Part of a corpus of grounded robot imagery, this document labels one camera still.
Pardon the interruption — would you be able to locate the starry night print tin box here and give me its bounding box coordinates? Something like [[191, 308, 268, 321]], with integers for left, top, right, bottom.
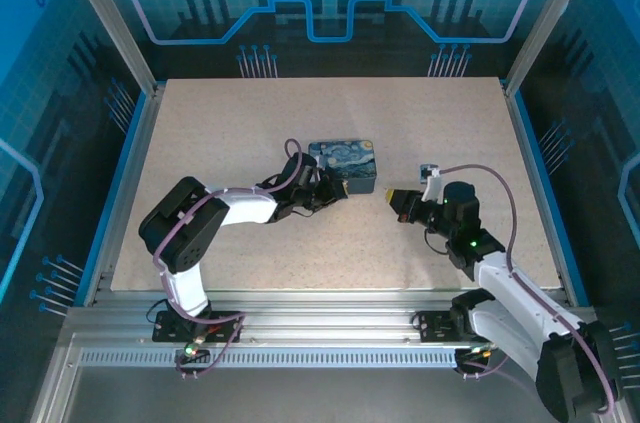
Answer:
[[308, 138, 380, 196]]

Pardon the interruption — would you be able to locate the aluminium front beam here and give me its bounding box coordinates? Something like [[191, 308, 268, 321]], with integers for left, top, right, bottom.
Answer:
[[58, 287, 604, 350]]

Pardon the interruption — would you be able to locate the small LED connector board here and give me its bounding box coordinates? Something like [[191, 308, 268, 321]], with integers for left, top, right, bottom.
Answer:
[[175, 346, 210, 365], [457, 344, 496, 364]]

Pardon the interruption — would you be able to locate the grey metal panel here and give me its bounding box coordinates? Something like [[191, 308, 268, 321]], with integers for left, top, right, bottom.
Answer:
[[29, 366, 631, 423]]

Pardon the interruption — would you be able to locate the aluminium side rail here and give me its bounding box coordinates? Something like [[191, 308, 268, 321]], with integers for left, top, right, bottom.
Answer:
[[502, 85, 586, 307], [82, 85, 164, 307]]

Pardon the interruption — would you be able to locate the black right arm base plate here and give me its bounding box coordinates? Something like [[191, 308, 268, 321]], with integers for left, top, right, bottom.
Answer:
[[415, 311, 511, 344]]

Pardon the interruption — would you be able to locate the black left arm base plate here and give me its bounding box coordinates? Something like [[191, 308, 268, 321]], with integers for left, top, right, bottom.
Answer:
[[152, 310, 244, 344]]

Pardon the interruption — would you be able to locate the slotted aluminium cable duct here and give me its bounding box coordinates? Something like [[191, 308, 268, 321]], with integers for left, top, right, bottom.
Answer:
[[78, 348, 462, 369]]

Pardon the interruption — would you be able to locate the aluminium frame post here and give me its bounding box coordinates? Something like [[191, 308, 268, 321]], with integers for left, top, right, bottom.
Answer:
[[501, 0, 604, 97], [53, 0, 166, 97]]

